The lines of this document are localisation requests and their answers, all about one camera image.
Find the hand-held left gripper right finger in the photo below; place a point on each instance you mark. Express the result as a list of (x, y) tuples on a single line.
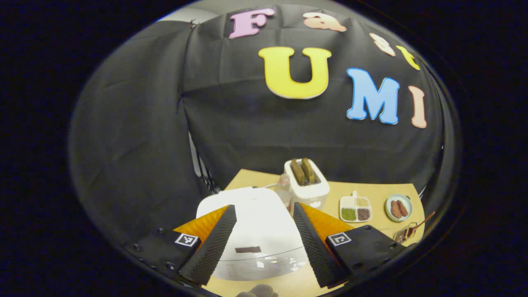
[(315, 251)]

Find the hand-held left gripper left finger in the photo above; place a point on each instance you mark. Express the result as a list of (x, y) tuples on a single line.
[(212, 251)]

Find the white rice cooker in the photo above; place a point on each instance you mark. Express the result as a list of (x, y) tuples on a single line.
[(264, 231)]

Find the brown wooden spoon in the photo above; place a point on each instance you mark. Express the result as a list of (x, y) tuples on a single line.
[(423, 222)]

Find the white toaster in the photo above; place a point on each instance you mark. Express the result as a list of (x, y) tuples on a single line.
[(311, 194)]

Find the white divided grain dish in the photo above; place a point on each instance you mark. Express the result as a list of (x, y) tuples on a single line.
[(355, 207)]

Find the clear plastic bottle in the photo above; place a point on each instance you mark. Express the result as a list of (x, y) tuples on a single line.
[(284, 194)]

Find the brown toast slice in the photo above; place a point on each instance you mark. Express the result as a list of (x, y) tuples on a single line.
[(308, 170), (298, 172)]

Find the metal stand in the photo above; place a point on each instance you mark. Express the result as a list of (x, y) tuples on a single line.
[(202, 169)]

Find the brown meat patty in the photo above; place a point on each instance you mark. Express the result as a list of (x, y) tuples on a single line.
[(395, 209), (403, 208)]

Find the pale green plate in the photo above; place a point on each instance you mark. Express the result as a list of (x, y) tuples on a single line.
[(408, 204)]

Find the black backdrop cloth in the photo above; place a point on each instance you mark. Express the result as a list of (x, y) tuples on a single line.
[(144, 123)]

